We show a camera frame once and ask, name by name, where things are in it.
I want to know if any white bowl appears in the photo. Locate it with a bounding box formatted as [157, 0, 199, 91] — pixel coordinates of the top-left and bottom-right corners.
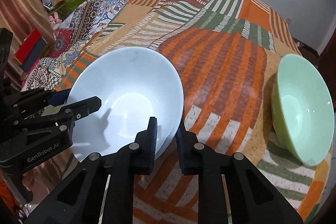
[67, 47, 184, 161]

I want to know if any green bowl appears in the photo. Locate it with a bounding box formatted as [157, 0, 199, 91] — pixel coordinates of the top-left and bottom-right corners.
[272, 54, 334, 167]

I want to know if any person left hand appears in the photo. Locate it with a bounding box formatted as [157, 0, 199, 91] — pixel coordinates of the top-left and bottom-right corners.
[22, 173, 35, 191]

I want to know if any red box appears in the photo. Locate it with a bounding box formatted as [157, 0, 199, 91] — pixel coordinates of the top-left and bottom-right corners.
[14, 28, 42, 65]

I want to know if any pink bunny toy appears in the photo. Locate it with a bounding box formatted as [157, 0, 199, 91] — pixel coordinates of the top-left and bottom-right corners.
[49, 12, 62, 39]

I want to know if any patterned quilt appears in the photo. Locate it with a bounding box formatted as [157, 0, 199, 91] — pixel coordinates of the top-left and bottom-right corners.
[22, 0, 130, 91]

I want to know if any green cardboard box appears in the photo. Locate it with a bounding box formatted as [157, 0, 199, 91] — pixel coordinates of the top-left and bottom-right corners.
[54, 0, 86, 16]

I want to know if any striped curtain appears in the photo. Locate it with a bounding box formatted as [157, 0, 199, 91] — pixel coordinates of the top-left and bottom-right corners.
[1, 0, 55, 90]

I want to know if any striped patchwork blanket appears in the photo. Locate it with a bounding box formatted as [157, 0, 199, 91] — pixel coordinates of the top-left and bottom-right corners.
[56, 0, 330, 222]

